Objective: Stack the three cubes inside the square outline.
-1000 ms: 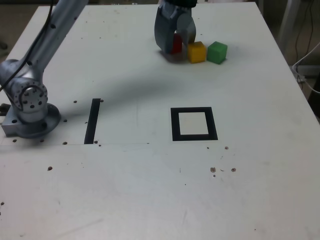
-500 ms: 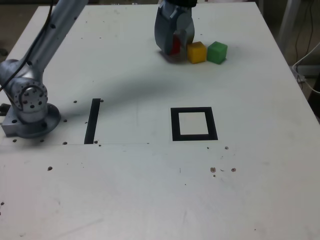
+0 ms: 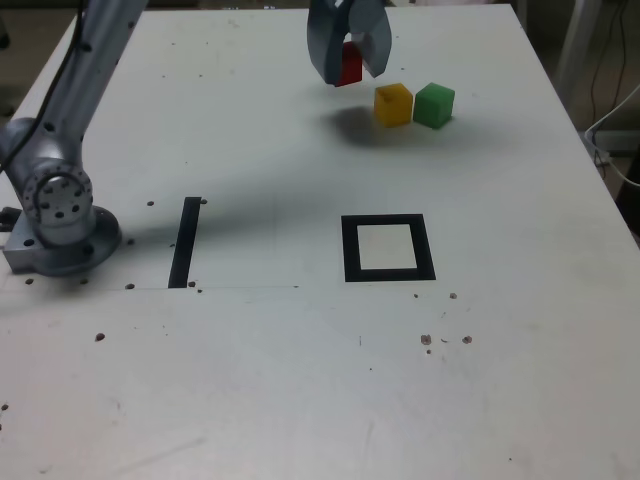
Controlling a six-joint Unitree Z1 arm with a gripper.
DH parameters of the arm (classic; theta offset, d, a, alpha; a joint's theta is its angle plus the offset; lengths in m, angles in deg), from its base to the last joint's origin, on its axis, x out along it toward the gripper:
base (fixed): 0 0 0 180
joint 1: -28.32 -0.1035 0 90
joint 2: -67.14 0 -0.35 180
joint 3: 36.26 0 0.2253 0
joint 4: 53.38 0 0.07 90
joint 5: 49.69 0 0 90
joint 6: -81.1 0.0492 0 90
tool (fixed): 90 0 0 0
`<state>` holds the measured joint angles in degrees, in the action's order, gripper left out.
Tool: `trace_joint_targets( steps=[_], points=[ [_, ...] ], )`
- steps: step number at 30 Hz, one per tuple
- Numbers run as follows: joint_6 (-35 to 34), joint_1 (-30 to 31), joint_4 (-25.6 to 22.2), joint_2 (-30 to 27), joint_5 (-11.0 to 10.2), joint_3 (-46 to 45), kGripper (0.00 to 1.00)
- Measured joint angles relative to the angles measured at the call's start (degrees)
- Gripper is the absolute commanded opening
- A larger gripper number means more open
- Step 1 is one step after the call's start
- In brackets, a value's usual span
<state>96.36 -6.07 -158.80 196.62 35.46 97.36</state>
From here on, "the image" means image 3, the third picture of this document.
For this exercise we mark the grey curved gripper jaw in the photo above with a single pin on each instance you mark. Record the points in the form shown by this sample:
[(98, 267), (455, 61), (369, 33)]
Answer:
[(325, 45), (380, 45)]

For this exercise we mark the red cube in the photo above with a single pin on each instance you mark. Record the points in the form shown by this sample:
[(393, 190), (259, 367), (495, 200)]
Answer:
[(351, 67)]

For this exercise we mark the yellow cube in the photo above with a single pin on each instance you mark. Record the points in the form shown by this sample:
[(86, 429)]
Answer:
[(393, 106)]

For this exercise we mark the green cube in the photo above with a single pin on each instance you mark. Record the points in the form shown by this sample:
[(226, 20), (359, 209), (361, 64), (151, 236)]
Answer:
[(434, 106)]

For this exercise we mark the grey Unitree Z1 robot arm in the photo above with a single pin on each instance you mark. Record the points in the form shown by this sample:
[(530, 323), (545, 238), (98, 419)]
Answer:
[(55, 235)]

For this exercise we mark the black tape square outline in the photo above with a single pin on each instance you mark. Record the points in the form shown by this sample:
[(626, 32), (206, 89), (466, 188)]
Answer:
[(350, 250)]

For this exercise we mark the black tape strip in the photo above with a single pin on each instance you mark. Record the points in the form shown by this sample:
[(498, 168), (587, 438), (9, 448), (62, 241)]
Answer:
[(184, 245)]

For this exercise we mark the white metal frame leg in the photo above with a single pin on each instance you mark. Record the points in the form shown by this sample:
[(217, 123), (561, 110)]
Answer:
[(575, 45)]

